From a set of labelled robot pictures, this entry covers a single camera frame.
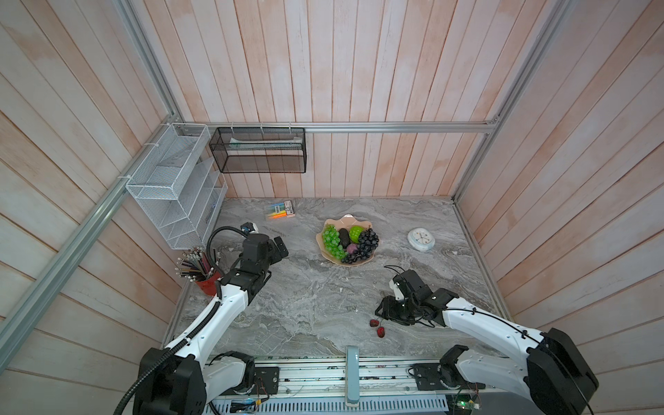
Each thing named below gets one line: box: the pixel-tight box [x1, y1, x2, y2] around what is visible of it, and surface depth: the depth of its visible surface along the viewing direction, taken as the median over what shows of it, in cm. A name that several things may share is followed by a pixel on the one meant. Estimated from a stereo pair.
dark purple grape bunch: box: [340, 228, 380, 264], surface depth 96 cm
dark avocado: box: [338, 227, 351, 249], surface depth 103 cm
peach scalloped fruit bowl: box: [315, 214, 381, 267], surface depth 99 cm
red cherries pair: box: [369, 317, 386, 339], surface depth 84 cm
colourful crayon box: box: [266, 199, 296, 220], surface depth 117 cm
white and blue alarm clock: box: [407, 227, 436, 253], surface depth 105 cm
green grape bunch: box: [322, 223, 349, 260], surface depth 100 cm
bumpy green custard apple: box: [349, 224, 364, 244], surface depth 100 cm
